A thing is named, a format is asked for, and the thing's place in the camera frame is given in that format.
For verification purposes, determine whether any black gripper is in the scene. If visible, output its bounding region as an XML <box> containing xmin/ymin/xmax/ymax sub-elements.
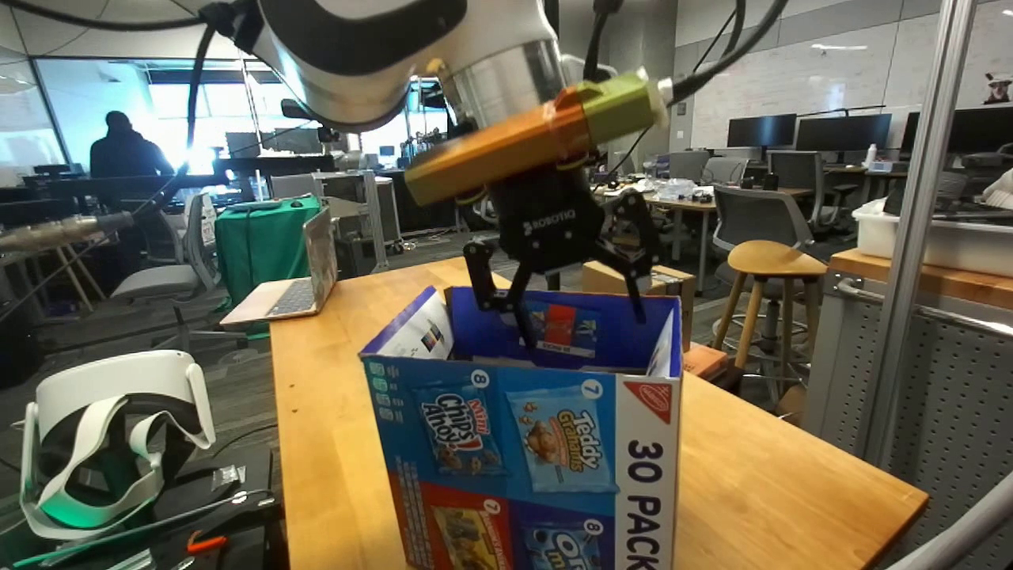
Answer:
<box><xmin>463</xmin><ymin>161</ymin><xmax>666</xmax><ymax>352</ymax></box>

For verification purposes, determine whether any small brown cardboard box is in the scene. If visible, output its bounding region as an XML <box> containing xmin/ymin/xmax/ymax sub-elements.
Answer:
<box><xmin>579</xmin><ymin>256</ymin><xmax>698</xmax><ymax>309</ymax></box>

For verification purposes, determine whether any blue Chips Ahoy cardboard box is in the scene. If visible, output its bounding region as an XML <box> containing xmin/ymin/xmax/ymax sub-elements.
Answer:
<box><xmin>357</xmin><ymin>281</ymin><xmax>686</xmax><ymax>570</ymax></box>

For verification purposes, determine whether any wooden office desk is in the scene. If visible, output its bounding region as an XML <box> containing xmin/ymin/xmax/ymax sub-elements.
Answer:
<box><xmin>620</xmin><ymin>179</ymin><xmax>721</xmax><ymax>291</ymax></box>

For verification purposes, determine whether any grey office chair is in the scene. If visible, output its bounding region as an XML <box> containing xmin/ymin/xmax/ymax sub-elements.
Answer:
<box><xmin>705</xmin><ymin>184</ymin><xmax>816</xmax><ymax>260</ymax></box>

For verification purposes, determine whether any round wooden stool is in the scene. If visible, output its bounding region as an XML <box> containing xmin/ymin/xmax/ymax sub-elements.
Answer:
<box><xmin>705</xmin><ymin>238</ymin><xmax>833</xmax><ymax>406</ymax></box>

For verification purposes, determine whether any black desktop monitor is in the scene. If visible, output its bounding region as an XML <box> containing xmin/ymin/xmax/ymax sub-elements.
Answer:
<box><xmin>895</xmin><ymin>105</ymin><xmax>1013</xmax><ymax>159</ymax></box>
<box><xmin>724</xmin><ymin>110</ymin><xmax>800</xmax><ymax>151</ymax></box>
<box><xmin>795</xmin><ymin>110</ymin><xmax>895</xmax><ymax>156</ymax></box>

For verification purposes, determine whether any open laptop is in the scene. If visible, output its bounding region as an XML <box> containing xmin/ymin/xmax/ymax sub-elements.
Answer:
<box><xmin>216</xmin><ymin>202</ymin><xmax>342</xmax><ymax>333</ymax></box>

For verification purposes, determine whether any green bin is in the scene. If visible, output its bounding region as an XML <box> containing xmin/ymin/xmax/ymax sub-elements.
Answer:
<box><xmin>212</xmin><ymin>195</ymin><xmax>328</xmax><ymax>309</ymax></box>

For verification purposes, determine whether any white plastic bin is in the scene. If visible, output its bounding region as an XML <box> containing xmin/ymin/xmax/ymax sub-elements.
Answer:
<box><xmin>848</xmin><ymin>195</ymin><xmax>1013</xmax><ymax>277</ymax></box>

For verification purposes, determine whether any grey perforated metal cabinet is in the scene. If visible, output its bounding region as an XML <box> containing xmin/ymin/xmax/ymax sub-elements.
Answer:
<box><xmin>800</xmin><ymin>277</ymin><xmax>1013</xmax><ymax>570</ymax></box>

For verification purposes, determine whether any distant silhouetted person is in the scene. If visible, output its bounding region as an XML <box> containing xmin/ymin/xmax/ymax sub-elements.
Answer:
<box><xmin>84</xmin><ymin>107</ymin><xmax>176</xmax><ymax>184</ymax></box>

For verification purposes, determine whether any white VR headset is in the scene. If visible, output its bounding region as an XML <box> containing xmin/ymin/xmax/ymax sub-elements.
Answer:
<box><xmin>14</xmin><ymin>347</ymin><xmax>218</xmax><ymax>544</ymax></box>

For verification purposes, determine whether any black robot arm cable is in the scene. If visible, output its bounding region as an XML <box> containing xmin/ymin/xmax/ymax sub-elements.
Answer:
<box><xmin>667</xmin><ymin>0</ymin><xmax>790</xmax><ymax>107</ymax></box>

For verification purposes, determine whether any aluminium frame post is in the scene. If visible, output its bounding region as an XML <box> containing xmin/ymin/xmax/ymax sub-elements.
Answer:
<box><xmin>859</xmin><ymin>0</ymin><xmax>977</xmax><ymax>469</ymax></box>

